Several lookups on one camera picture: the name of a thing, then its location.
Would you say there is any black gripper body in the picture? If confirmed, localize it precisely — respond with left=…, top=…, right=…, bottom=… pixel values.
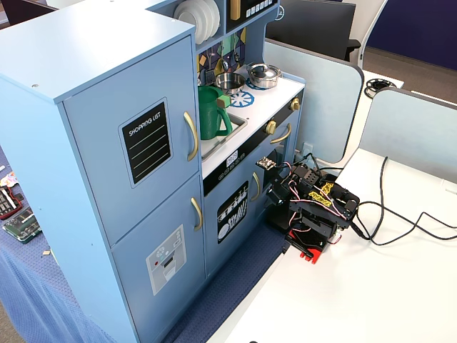
left=266, top=167, right=299, bottom=207

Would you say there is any blue shopping list cabinet door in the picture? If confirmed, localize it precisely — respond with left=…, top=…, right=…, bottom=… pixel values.
left=62, top=34, right=201, bottom=247

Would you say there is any blue oven door with window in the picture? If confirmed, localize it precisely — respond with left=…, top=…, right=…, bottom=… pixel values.
left=262, top=112, right=303, bottom=215

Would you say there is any blue dishwasher print door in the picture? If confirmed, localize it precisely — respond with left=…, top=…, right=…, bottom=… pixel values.
left=202, top=162, right=267, bottom=279

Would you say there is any blue ice dispenser print door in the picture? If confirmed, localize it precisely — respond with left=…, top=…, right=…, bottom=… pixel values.
left=109, top=173, right=208, bottom=343

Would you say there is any black microwave door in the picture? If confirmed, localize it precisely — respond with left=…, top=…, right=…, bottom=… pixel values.
left=226, top=0, right=279, bottom=33

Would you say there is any red table clamp base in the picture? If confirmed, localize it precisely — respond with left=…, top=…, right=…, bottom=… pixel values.
left=285, top=228, right=328, bottom=265

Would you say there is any grey toy sink basin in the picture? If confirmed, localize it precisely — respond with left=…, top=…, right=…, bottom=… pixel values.
left=201, top=111, right=248, bottom=160

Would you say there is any light blue desk divider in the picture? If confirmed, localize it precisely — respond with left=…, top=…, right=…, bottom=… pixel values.
left=263, top=37, right=365, bottom=165
left=356, top=87, right=457, bottom=183

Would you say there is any green toy pitcher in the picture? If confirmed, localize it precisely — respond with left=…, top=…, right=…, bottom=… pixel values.
left=197, top=84, right=233, bottom=141

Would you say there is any steel pot with lid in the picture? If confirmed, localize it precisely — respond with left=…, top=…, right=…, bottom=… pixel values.
left=246, top=62, right=283, bottom=89

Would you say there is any steel pot without lid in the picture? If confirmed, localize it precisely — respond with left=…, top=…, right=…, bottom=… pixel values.
left=214, top=72, right=246, bottom=96

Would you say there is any hanging steel ladle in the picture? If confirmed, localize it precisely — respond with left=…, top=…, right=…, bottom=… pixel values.
left=220, top=39, right=231, bottom=72

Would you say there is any black office chair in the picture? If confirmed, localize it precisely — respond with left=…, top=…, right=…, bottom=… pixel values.
left=266, top=0, right=362, bottom=61

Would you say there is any white toy plate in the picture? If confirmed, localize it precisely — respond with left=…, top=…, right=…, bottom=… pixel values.
left=173, top=1, right=201, bottom=35
left=199, top=0, right=221, bottom=46
left=185, top=0, right=214, bottom=42

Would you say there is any blue wooden toy kitchen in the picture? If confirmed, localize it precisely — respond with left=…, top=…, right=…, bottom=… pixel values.
left=0, top=0, right=308, bottom=343

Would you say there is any clear green parts case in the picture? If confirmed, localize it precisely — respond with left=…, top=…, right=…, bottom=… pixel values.
left=2, top=209, right=43, bottom=245

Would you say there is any red black bit case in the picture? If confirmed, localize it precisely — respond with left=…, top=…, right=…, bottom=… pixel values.
left=0, top=184, right=24, bottom=221

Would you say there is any colourful sticker sheet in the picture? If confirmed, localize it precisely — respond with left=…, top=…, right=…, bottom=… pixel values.
left=0, top=170, right=19, bottom=189

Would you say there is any dark brown desk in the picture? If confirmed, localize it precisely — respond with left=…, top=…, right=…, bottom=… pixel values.
left=0, top=0, right=60, bottom=28

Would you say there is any thin black camera cable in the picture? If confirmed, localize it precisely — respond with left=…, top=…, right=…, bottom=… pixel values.
left=278, top=152, right=346, bottom=172

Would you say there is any gold oven door handle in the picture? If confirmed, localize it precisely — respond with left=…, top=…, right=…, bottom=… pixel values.
left=269, top=123, right=293, bottom=145

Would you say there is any gold ice dispenser door handle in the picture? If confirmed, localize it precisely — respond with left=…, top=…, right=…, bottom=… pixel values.
left=190, top=197, right=204, bottom=232

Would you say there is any black power cable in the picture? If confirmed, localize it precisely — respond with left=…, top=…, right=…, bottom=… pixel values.
left=358, top=201, right=457, bottom=241
left=351, top=156, right=457, bottom=247

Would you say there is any gold shopping list door handle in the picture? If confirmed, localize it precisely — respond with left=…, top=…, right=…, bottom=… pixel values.
left=183, top=111, right=199, bottom=162

